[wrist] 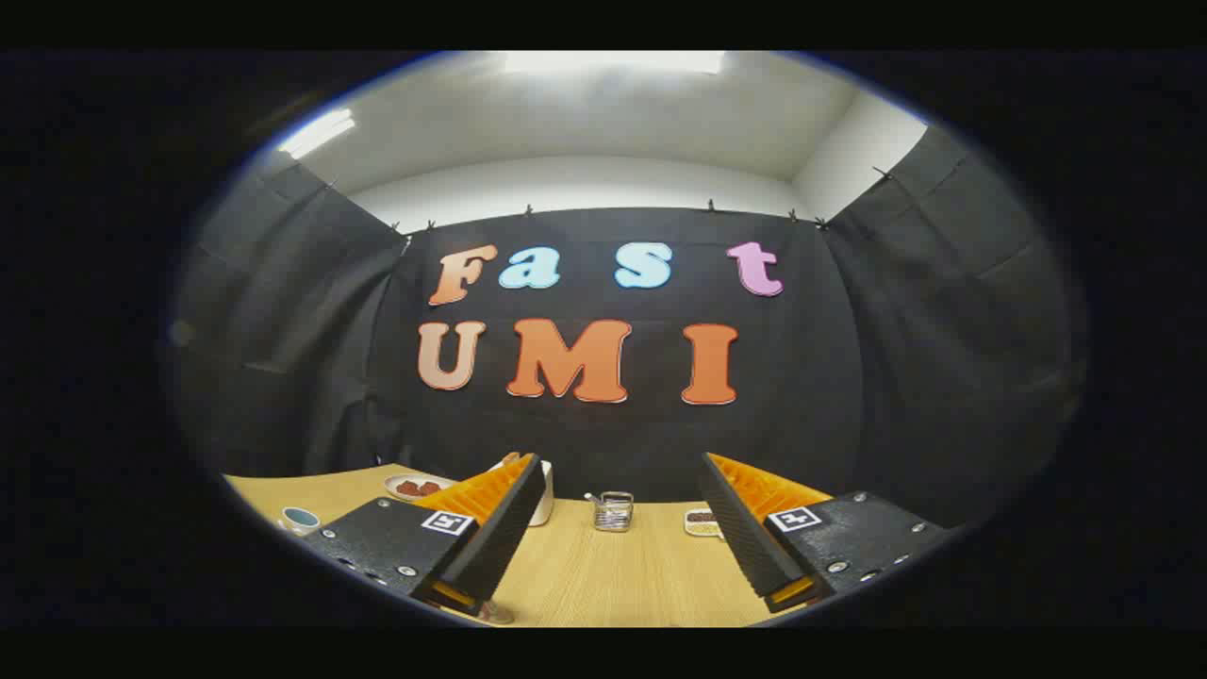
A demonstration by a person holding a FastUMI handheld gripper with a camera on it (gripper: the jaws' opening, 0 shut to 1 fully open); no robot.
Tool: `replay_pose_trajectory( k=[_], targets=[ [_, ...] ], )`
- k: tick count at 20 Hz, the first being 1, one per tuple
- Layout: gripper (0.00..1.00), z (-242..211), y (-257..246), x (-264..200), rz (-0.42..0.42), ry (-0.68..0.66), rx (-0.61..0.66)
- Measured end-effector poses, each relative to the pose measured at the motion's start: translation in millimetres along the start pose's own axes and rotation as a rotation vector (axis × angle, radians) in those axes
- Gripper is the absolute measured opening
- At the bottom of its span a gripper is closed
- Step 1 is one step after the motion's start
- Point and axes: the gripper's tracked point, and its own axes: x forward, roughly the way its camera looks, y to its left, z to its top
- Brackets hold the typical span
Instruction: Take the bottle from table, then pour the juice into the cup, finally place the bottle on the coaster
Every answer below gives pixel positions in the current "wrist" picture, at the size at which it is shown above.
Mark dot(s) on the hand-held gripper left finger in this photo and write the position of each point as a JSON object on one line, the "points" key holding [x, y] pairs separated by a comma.
{"points": [[500, 538]]}

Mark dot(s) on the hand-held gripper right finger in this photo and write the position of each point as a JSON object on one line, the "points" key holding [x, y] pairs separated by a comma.
{"points": [[740, 538]]}

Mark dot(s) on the white cup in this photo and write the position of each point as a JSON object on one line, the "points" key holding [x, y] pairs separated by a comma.
{"points": [[300, 520]]}

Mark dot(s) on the white divided dish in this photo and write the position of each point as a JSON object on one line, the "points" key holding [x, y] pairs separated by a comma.
{"points": [[702, 524]]}

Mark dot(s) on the white toaster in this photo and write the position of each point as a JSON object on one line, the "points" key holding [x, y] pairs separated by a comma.
{"points": [[542, 495]]}

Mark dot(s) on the white oval plate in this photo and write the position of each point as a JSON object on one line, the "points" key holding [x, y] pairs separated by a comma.
{"points": [[394, 488]]}

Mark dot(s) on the wooden table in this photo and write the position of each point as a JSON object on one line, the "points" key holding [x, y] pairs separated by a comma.
{"points": [[613, 580]]}

